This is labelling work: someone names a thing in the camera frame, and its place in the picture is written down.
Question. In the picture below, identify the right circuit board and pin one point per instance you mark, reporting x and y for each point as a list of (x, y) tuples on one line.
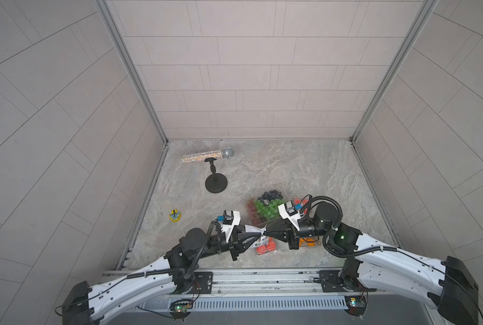
[(356, 306)]

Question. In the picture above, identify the clear orange fruit box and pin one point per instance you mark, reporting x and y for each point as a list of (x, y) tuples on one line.
[(308, 242)]

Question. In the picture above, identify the clear grape box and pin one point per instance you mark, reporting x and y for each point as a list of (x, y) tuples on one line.
[(264, 208)]

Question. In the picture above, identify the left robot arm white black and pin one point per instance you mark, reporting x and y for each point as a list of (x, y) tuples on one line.
[(174, 274)]

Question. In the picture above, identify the white sticker sheet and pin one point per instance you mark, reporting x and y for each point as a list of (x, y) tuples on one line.
[(257, 229)]

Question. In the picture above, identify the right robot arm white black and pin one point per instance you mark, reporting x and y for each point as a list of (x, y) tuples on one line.
[(445, 285)]

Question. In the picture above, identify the yellow round toy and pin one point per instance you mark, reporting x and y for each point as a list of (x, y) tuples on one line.
[(175, 215)]

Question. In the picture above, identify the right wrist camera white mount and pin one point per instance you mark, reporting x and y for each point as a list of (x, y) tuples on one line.
[(288, 211)]

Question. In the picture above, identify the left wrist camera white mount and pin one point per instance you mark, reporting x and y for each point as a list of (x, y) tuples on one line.
[(228, 221)]

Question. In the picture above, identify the clear red fruit box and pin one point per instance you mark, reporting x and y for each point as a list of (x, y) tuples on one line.
[(266, 247)]

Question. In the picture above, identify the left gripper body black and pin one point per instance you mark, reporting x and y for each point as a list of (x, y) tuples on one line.
[(228, 246)]

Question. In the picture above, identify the glitter microphone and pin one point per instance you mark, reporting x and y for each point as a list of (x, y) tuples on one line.
[(203, 156)]

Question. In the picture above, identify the black microphone stand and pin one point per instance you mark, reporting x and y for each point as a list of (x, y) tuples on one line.
[(215, 182)]

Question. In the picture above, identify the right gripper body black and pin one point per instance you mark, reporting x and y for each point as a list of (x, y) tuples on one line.
[(289, 233)]

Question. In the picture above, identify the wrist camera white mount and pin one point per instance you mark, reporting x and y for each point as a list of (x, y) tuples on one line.
[(288, 211), (228, 221)]

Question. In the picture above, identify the circuit board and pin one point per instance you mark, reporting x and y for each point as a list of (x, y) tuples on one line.
[(180, 309), (356, 306)]

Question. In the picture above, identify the left circuit board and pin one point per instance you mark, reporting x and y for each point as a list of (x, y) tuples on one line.
[(180, 309)]

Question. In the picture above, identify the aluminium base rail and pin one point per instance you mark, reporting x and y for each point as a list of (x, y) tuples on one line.
[(276, 289)]

